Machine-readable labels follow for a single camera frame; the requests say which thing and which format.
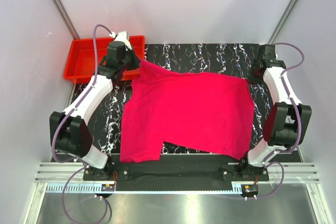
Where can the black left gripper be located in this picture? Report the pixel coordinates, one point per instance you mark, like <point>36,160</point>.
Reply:
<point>136,61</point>

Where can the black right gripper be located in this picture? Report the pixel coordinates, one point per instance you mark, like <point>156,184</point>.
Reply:
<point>254,79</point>

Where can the pink t shirt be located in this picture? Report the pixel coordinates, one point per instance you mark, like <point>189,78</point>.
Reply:
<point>208,112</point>

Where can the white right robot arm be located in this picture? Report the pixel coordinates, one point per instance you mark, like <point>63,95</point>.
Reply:
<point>287,122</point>

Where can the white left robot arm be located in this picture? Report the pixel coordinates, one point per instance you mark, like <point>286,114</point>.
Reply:
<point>69,131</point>

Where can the black marbled table mat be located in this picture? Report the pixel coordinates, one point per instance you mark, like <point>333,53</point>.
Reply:
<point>229,59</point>

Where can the red plastic bin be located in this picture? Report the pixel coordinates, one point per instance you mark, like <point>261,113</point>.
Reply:
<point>80,64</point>

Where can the right orange connector board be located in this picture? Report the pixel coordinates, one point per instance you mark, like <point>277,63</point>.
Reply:
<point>251,189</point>

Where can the orange connector board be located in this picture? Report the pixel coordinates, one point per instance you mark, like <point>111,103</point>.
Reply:
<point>108,187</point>
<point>251,189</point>

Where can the left orange connector board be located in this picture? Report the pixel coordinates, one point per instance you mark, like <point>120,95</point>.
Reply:
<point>108,187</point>

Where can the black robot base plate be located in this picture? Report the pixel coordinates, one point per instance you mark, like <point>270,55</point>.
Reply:
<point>198,183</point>

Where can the aluminium frame rail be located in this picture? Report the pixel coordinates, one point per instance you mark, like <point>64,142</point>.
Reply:
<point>288,172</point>

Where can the white slotted cable duct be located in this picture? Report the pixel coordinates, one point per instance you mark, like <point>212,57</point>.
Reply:
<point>228,189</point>

